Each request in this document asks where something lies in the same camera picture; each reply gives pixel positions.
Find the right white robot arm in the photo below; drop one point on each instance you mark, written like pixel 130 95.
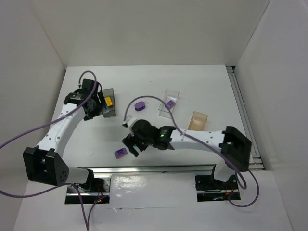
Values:
pixel 231 145

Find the aluminium rail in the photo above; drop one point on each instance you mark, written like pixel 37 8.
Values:
pixel 256 162
pixel 151 169

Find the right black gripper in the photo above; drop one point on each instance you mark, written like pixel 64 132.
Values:
pixel 131 142

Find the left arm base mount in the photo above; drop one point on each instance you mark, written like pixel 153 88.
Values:
pixel 99 192

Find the purple rounded lego brick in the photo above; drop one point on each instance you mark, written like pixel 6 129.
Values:
pixel 139 106

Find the orange tinted plastic container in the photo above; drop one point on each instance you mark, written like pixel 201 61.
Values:
pixel 198 121

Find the smoky grey plastic container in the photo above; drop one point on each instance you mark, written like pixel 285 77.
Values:
pixel 112 110

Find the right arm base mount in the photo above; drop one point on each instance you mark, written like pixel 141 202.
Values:
pixel 210 190

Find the aluminium rail right side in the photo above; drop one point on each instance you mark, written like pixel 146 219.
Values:
pixel 256 162

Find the yellow lego brick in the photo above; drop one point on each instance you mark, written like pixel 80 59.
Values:
pixel 108 101

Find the purple sloped lego brick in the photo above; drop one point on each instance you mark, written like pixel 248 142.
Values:
pixel 120 153

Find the aluminium rail front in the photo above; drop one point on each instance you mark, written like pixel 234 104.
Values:
pixel 151 169

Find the purple square lego brick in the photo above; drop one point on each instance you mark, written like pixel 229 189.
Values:
pixel 170 104

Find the clear plastic container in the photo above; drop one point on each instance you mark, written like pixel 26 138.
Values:
pixel 170 99

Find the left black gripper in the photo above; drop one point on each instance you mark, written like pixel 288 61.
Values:
pixel 100 102

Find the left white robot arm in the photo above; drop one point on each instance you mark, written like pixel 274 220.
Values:
pixel 44 163

